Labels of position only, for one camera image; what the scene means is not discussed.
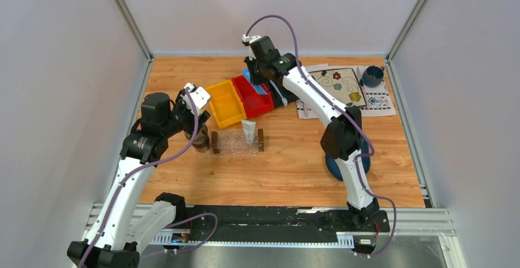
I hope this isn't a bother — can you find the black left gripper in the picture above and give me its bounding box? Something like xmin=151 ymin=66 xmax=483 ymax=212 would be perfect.
xmin=161 ymin=89 xmax=210 ymax=138

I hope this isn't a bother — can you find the clear textured toiletry holder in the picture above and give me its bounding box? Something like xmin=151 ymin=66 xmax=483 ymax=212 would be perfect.
xmin=210 ymin=129 xmax=265 ymax=157

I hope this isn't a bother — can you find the white toothpaste tube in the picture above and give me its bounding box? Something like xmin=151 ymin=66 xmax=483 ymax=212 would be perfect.
xmin=241 ymin=120 xmax=256 ymax=144

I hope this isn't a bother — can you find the blue toothpaste tube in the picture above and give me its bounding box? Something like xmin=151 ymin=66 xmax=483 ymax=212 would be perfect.
xmin=242 ymin=68 xmax=267 ymax=95

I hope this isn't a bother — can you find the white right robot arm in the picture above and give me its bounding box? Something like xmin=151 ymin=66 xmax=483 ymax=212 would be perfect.
xmin=242 ymin=35 xmax=380 ymax=231

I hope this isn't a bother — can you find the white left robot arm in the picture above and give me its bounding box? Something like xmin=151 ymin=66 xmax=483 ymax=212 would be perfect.
xmin=67 ymin=83 xmax=211 ymax=267

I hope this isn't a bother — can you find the clear textured glass tray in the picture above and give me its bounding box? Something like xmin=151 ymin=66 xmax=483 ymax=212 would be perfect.
xmin=188 ymin=129 xmax=265 ymax=159

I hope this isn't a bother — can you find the black plastic bin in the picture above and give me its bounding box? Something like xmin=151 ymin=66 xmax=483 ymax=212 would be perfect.
xmin=266 ymin=81 xmax=299 ymax=108

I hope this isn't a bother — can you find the red plastic bin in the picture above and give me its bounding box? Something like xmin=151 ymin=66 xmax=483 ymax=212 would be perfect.
xmin=231 ymin=75 xmax=275 ymax=119

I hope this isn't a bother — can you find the yellow plastic bin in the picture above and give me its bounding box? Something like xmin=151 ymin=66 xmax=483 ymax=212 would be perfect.
xmin=205 ymin=80 xmax=247 ymax=129

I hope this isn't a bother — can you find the floral square ceramic plate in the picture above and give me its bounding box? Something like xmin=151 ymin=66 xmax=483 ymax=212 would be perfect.
xmin=309 ymin=68 xmax=367 ymax=108

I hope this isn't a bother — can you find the blue ceramic mug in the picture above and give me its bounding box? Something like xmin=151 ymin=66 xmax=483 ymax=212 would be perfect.
xmin=361 ymin=66 xmax=385 ymax=88

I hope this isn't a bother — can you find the blue shell shaped dish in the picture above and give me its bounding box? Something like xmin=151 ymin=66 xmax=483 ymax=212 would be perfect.
xmin=325 ymin=139 xmax=371 ymax=182

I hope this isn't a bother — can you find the white patterned placemat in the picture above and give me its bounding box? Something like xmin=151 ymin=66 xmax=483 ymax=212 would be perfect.
xmin=306 ymin=64 xmax=396 ymax=117

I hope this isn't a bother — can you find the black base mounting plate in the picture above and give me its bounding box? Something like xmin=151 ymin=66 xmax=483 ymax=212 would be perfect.
xmin=167 ymin=205 xmax=391 ymax=243

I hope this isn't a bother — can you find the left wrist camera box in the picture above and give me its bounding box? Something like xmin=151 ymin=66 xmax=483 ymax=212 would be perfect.
xmin=182 ymin=82 xmax=211 ymax=116

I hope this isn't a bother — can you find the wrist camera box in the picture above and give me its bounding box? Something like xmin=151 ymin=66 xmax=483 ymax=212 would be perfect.
xmin=242 ymin=34 xmax=262 ymax=60
xmin=182 ymin=82 xmax=211 ymax=116

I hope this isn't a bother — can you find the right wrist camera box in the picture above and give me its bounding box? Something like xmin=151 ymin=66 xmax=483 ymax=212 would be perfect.
xmin=242 ymin=34 xmax=262 ymax=60

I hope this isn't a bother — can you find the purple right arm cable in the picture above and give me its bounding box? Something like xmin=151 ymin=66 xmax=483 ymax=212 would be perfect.
xmin=245 ymin=14 xmax=397 ymax=258

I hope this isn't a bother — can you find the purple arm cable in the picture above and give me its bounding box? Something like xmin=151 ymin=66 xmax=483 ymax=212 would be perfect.
xmin=245 ymin=14 xmax=397 ymax=258
xmin=77 ymin=89 xmax=201 ymax=268

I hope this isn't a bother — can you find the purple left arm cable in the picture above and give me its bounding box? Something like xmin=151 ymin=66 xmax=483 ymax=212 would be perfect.
xmin=77 ymin=89 xmax=201 ymax=268

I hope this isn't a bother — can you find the pink handled knife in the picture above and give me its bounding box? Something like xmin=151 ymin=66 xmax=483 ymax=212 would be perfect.
xmin=356 ymin=66 xmax=363 ymax=87

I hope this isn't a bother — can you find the grey left frame post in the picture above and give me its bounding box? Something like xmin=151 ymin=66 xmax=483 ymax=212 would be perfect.
xmin=114 ymin=0 xmax=153 ymax=62

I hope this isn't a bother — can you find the grey aluminium frame post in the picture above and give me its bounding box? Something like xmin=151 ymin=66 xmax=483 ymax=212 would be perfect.
xmin=384 ymin=0 xmax=445 ymax=62

